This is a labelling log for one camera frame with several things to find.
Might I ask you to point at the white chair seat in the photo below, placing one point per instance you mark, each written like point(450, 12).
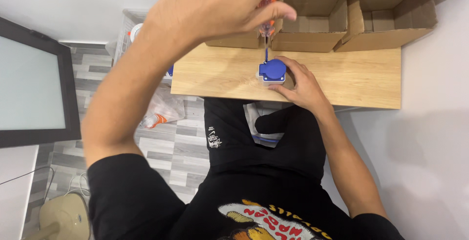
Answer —
point(252, 117)

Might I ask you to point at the small open cardboard box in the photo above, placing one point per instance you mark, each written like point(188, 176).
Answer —
point(238, 40)

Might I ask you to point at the beige lamp base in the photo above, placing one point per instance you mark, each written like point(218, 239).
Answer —
point(66, 216)

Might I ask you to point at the clear plastic bag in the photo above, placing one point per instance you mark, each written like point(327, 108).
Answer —
point(165, 110)

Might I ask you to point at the black printed t-shirt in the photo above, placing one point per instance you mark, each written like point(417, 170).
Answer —
point(154, 207)

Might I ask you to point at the black framed screen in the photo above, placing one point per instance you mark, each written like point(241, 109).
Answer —
point(33, 82)

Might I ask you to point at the person's right hand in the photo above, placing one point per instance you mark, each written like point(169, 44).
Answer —
point(304, 86)

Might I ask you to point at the large open cardboard box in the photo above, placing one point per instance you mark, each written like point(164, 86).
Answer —
point(388, 23)

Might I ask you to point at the blue lidded socket box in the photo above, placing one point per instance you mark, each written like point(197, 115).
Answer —
point(272, 70)

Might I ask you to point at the black shorts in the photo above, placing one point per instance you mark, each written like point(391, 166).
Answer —
point(234, 141)

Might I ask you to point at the person's left hand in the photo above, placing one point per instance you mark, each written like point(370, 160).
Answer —
point(216, 9)

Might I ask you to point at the small blue object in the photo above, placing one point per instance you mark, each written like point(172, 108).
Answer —
point(170, 70)

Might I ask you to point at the white side desk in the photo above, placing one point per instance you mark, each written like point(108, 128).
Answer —
point(14, 192)

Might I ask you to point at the medium open cardboard box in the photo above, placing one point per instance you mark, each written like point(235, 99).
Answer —
point(311, 31)

